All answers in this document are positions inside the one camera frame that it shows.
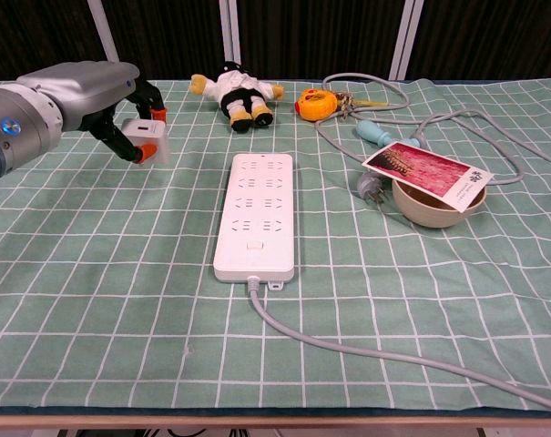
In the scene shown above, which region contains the grey power cable with plug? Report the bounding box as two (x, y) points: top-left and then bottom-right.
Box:
(247, 72), (551, 412)

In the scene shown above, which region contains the black white plush doll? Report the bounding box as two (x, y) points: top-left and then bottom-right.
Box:
(189, 60), (286, 134)

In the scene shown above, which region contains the beige bowl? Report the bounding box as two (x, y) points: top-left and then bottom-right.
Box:
(392, 178), (488, 229)

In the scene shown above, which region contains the key bunch with yellow strap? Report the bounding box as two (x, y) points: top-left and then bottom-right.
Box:
(333, 90), (390, 120)

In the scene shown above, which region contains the yellow duck toy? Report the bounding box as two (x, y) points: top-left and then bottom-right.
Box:
(294, 87), (339, 123)

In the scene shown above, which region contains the red picture postcard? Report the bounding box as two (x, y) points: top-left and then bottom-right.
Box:
(362, 140), (494, 214)

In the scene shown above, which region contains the green checked tablecloth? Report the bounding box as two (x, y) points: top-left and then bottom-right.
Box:
(0, 77), (551, 412)

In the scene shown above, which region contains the light blue handled tool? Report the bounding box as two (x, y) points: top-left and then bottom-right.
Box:
(356, 120), (429, 149)

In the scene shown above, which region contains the white charger adapter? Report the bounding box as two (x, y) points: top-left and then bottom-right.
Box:
(119, 118), (171, 166)

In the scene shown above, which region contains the white power strip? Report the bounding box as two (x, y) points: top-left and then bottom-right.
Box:
(212, 153), (297, 292)

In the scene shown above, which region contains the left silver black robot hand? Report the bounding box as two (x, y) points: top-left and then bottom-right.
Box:
(15, 61), (169, 166)

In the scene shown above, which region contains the white partition frame post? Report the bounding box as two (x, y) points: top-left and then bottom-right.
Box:
(219, 0), (242, 69)
(388, 0), (425, 81)
(87, 0), (125, 69)

